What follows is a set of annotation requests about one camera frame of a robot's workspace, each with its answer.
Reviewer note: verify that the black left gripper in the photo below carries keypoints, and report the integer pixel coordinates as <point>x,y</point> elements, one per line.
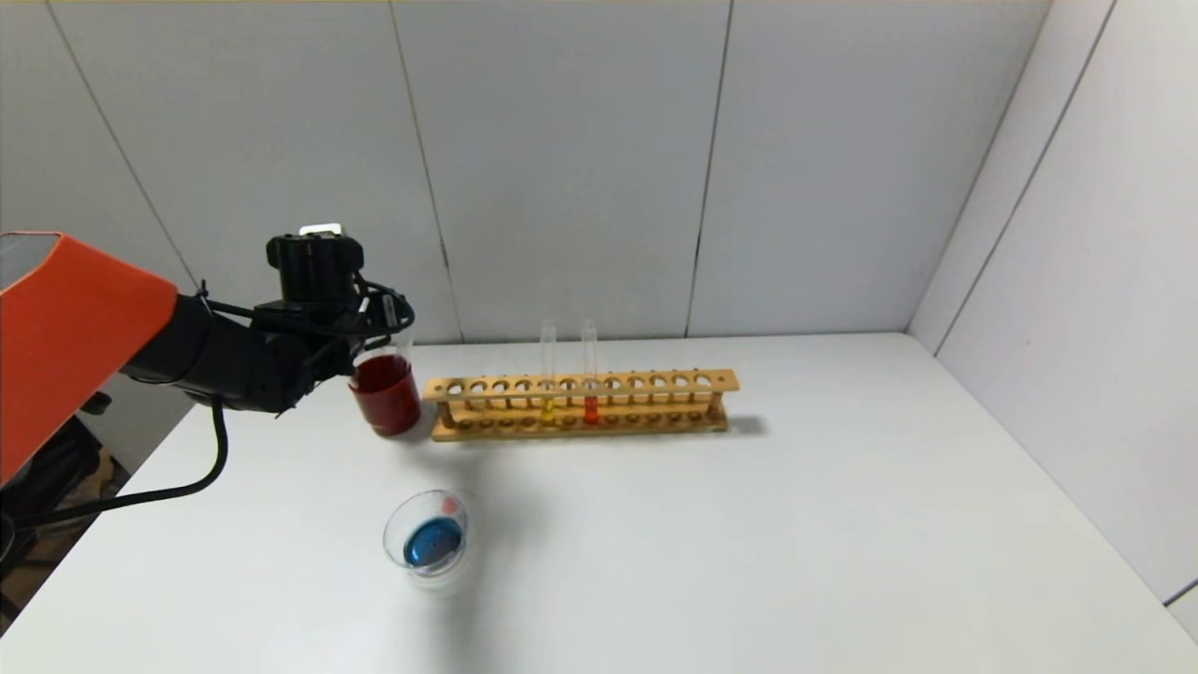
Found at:
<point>328,328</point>

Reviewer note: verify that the test tube with orange-red pigment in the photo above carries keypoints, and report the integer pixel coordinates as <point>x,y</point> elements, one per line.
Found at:
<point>408,339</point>

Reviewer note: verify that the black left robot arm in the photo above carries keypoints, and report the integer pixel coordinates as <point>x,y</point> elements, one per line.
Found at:
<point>140,337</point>

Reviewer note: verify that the test tube with yellow pigment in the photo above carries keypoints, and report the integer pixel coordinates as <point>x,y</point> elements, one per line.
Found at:
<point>547,412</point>

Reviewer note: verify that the wooden test tube rack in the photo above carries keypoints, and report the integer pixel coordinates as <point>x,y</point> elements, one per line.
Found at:
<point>580,386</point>

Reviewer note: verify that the test tube with red pigment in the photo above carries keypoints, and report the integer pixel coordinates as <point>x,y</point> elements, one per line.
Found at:
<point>591,410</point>

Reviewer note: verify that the dark red plastic cup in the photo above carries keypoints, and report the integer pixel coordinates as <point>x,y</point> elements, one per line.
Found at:
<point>386,398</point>

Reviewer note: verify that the clear glass dish with spout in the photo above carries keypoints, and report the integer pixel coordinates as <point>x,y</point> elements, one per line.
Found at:
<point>432,543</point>

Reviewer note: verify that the brown cardboard piece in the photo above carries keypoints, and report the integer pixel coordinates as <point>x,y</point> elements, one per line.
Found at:
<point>101,487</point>

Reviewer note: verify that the black bulky floor equipment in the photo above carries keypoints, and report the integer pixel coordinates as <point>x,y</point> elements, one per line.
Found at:
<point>42,477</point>

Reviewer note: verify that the white wrist camera on bracket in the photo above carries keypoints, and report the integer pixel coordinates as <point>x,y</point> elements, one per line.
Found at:
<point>320,228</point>

